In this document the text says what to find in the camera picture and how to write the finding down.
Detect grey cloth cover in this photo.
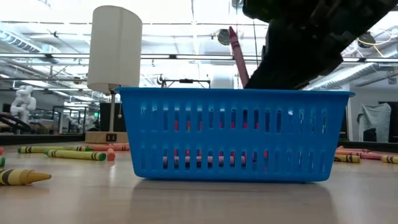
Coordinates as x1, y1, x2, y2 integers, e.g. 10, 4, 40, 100
356, 103, 392, 143

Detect crayons inside basket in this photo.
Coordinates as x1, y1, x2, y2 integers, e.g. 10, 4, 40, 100
172, 119, 268, 160

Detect white table lamp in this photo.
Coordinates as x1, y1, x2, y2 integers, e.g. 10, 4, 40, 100
84, 4, 143, 144

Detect blue plastic basket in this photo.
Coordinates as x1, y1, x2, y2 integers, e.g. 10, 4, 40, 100
114, 86, 355, 184

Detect black gantry bar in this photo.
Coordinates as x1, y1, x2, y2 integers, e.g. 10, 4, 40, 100
161, 78, 211, 90

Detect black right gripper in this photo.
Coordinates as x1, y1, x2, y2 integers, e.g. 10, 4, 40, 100
242, 0, 374, 90

